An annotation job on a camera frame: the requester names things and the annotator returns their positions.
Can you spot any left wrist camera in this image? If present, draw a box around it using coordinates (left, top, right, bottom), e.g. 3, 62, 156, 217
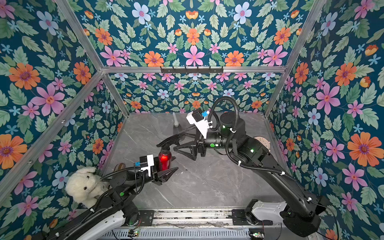
135, 155, 155, 177

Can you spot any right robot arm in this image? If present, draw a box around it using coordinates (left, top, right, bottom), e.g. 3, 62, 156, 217
170, 97, 329, 238

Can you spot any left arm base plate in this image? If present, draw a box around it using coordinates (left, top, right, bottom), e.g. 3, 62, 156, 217
126, 210, 155, 228

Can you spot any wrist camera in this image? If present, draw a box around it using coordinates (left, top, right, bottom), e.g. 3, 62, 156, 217
187, 109, 213, 139
135, 155, 155, 177

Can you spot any white plush dog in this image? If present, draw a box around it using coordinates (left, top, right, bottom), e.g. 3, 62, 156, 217
66, 167, 109, 209

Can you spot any plaid cylinder pouch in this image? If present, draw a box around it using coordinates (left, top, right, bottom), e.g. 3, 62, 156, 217
114, 163, 126, 172

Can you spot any red can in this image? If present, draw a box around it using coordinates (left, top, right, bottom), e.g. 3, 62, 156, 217
159, 151, 172, 171

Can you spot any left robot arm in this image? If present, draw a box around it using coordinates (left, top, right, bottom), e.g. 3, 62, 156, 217
32, 166, 179, 240

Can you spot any black hook rail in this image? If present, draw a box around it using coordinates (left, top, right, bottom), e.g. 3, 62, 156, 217
160, 67, 224, 74

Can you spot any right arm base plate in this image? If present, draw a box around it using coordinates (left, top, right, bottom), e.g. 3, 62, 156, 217
227, 199, 273, 226

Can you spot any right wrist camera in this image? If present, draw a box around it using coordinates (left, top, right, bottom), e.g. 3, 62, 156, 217
187, 109, 213, 139

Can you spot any pink round clock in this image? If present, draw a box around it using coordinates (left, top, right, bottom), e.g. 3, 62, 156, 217
254, 137, 271, 151

